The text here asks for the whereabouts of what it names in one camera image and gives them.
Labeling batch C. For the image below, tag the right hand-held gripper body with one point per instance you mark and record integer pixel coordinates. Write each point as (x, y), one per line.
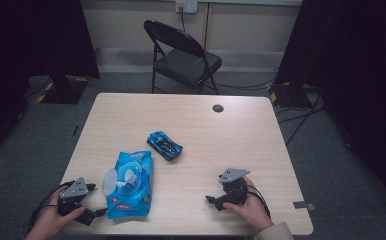
(234, 193)

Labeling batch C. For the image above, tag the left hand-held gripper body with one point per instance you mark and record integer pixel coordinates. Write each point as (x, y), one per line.
(74, 191)

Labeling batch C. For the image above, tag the blue wet wipes pack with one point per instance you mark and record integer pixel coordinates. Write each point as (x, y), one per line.
(132, 200)

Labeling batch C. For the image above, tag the blue toy car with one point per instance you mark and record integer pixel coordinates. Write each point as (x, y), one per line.
(164, 145)

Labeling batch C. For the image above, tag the person's right hand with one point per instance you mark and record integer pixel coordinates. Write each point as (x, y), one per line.
(252, 210)

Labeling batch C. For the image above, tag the person's left hand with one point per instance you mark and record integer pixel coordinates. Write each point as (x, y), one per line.
(47, 220)

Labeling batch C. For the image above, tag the small black floor strip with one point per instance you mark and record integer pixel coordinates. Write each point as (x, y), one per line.
(75, 130)

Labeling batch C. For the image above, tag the black table grommet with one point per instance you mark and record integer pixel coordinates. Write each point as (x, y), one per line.
(218, 108)

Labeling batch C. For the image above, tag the grey tape strip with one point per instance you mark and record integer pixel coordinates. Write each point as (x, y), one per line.
(302, 204)

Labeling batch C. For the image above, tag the black stand base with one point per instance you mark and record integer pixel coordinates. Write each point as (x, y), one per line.
(66, 91)
(287, 95)

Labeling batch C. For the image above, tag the black folding chair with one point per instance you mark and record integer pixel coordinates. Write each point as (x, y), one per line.
(186, 63)

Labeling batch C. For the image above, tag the black curtain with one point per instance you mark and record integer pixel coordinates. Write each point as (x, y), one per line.
(31, 40)
(354, 66)

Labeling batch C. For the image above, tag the white wall socket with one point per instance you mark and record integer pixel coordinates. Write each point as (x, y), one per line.
(186, 5)

